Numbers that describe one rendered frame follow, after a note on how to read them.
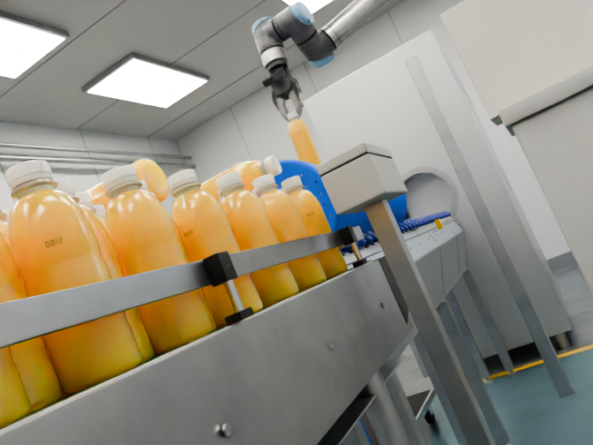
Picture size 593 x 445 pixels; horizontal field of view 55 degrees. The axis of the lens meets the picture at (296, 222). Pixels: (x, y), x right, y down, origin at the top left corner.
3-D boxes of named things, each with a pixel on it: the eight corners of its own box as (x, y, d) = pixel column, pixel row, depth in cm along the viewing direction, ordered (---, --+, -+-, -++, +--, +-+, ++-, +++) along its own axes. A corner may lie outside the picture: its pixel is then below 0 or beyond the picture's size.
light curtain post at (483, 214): (573, 389, 257) (417, 57, 275) (574, 394, 252) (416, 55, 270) (559, 393, 259) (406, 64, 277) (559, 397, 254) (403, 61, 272)
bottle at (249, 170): (210, 219, 121) (282, 183, 113) (193, 226, 114) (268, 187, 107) (196, 190, 121) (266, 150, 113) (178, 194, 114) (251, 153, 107)
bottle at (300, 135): (303, 173, 199) (284, 124, 201) (322, 166, 199) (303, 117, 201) (303, 169, 192) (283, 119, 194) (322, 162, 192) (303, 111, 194)
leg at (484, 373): (493, 379, 322) (447, 276, 328) (493, 382, 316) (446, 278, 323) (484, 382, 324) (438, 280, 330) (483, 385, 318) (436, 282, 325)
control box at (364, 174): (408, 192, 118) (388, 147, 119) (386, 192, 99) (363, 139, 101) (365, 211, 122) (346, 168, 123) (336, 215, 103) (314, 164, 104)
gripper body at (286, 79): (303, 94, 204) (292, 64, 205) (292, 88, 196) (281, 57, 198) (285, 103, 207) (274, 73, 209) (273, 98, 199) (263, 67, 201)
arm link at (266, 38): (266, 11, 199) (244, 26, 203) (278, 42, 197) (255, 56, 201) (280, 18, 207) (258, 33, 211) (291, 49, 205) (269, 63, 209)
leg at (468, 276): (518, 372, 317) (470, 267, 323) (518, 374, 311) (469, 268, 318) (507, 374, 319) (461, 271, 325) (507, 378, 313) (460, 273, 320)
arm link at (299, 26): (319, 21, 203) (291, 39, 209) (301, -6, 197) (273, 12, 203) (317, 33, 196) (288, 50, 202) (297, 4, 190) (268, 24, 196)
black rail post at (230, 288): (255, 313, 65) (228, 250, 66) (243, 320, 62) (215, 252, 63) (239, 320, 66) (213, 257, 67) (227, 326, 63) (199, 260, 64)
